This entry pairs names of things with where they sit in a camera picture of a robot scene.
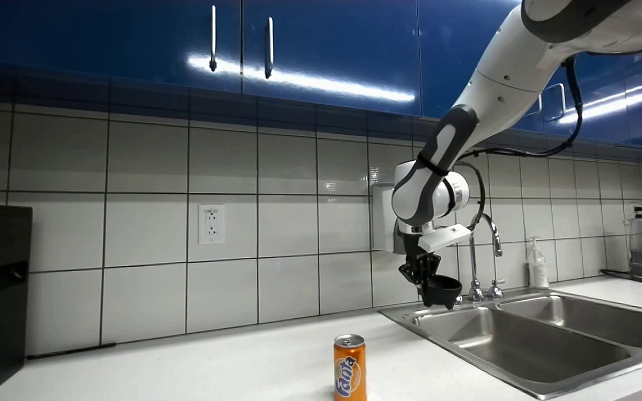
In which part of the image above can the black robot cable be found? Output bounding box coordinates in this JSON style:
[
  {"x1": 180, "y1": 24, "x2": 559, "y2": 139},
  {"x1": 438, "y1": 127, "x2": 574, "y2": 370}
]
[{"x1": 455, "y1": 56, "x2": 585, "y2": 230}]

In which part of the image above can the white pump bottle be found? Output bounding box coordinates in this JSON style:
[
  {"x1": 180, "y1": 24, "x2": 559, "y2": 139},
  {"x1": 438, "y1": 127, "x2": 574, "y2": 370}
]
[{"x1": 525, "y1": 235, "x2": 551, "y2": 289}]

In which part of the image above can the black bowl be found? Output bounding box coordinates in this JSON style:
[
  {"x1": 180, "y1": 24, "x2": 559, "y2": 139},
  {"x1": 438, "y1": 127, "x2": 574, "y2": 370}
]
[{"x1": 417, "y1": 274, "x2": 463, "y2": 311}]

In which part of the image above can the orange soda can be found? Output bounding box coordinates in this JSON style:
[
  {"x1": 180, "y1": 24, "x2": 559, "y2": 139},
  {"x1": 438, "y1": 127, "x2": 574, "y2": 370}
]
[{"x1": 331, "y1": 332, "x2": 369, "y2": 401}]

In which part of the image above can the white wall outlet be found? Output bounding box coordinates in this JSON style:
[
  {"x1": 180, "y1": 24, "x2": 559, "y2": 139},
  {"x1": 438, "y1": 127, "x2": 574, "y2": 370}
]
[{"x1": 199, "y1": 203, "x2": 226, "y2": 246}]

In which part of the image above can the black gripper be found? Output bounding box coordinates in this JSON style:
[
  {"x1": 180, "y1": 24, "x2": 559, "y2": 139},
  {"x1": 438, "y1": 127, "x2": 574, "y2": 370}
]
[{"x1": 396, "y1": 234, "x2": 443, "y2": 299}]

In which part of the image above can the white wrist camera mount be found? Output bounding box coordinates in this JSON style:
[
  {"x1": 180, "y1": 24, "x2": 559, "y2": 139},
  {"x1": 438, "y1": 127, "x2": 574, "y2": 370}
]
[{"x1": 417, "y1": 220, "x2": 472, "y2": 253}]

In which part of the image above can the stainless steel double sink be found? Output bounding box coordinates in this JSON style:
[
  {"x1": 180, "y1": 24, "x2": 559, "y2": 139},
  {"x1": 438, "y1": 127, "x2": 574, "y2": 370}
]
[{"x1": 378, "y1": 287, "x2": 642, "y2": 401}]

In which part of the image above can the blue wall cabinet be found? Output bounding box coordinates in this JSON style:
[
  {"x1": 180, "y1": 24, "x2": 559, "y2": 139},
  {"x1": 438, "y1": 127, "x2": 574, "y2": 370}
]
[{"x1": 0, "y1": 0, "x2": 642, "y2": 153}]

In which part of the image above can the silver cabinet handle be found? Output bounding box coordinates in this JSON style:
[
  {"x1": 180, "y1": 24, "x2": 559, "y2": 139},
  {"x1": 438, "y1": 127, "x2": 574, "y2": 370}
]
[
  {"x1": 207, "y1": 2, "x2": 221, "y2": 74},
  {"x1": 262, "y1": 15, "x2": 277, "y2": 79}
]

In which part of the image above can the chrome gooseneck faucet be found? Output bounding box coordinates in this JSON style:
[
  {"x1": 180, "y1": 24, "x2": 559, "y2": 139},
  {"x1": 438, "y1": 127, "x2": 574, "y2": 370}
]
[{"x1": 465, "y1": 212, "x2": 504, "y2": 303}]

